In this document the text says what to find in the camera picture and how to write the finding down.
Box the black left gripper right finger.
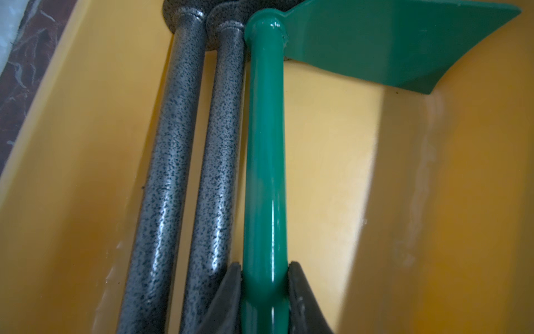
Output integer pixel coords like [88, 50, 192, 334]
[287, 262, 333, 334]

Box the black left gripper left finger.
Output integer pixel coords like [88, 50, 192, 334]
[196, 262, 242, 334]

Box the grey hoe red grip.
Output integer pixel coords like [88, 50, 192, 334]
[179, 1, 245, 333]
[117, 1, 218, 333]

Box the green hoe red grip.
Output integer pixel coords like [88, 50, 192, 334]
[241, 1, 521, 333]

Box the yellow plastic storage box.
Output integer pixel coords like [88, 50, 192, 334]
[1, 1, 533, 333]

